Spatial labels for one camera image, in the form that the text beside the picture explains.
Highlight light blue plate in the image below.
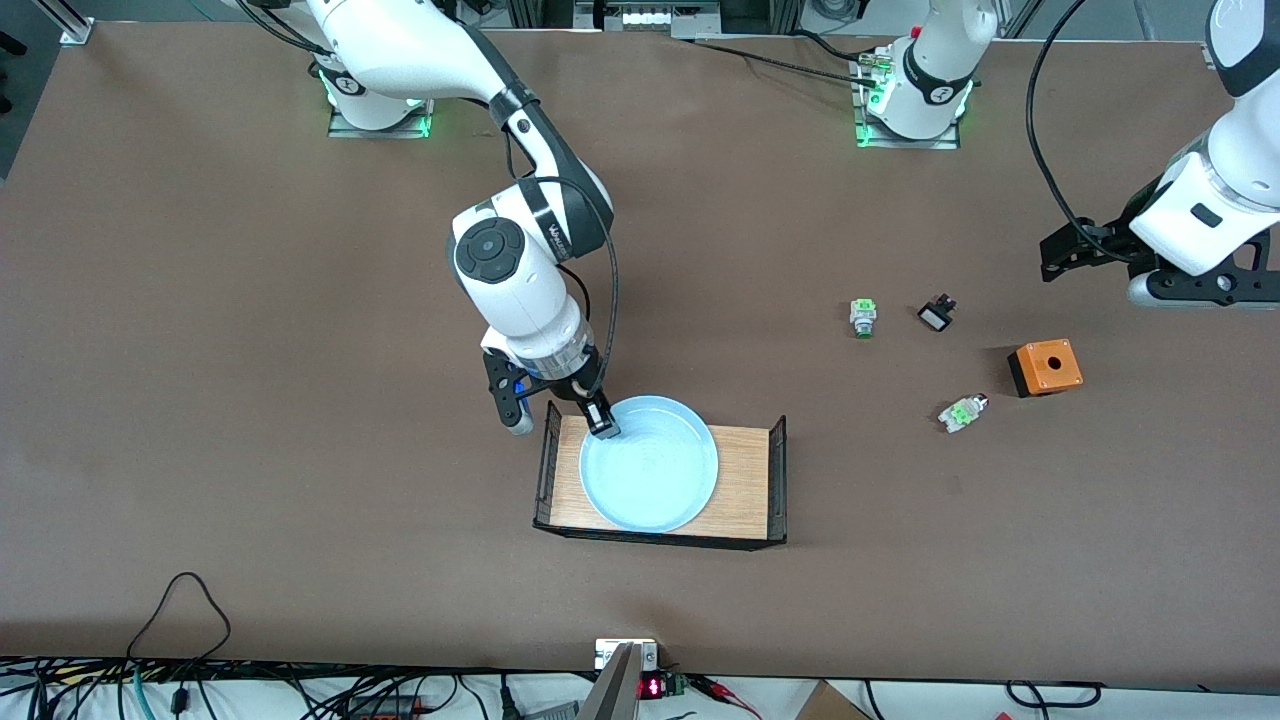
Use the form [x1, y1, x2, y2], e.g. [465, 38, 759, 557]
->
[579, 395, 720, 534]

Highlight orange box with hole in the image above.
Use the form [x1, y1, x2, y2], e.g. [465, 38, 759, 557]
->
[1007, 338, 1084, 399]

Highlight wooden tray black mesh sides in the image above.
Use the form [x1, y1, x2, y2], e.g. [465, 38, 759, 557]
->
[532, 400, 788, 551]

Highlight grey pole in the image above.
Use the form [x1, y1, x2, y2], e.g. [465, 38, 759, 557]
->
[578, 645, 641, 720]

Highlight cardboard piece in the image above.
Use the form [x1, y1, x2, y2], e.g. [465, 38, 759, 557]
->
[795, 680, 873, 720]

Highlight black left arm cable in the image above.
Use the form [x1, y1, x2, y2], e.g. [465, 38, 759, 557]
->
[1026, 0, 1136, 263]

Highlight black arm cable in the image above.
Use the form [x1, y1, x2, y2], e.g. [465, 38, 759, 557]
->
[500, 90, 621, 396]
[1026, 0, 1136, 263]

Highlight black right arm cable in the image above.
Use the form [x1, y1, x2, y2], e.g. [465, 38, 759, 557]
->
[500, 90, 621, 396]

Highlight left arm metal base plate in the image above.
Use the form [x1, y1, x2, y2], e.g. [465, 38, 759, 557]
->
[855, 50, 963, 151]

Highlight metal bracket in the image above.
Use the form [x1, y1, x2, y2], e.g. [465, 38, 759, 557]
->
[595, 638, 659, 671]

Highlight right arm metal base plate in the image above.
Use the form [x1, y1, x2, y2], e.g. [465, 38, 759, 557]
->
[328, 45, 433, 139]

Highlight black cable across table edge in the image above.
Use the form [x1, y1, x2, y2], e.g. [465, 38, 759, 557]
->
[690, 30, 883, 87]

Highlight looped black cable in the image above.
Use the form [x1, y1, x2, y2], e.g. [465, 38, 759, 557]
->
[126, 572, 233, 663]

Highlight black cable loop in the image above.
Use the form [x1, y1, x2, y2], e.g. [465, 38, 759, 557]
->
[1005, 680, 1103, 710]

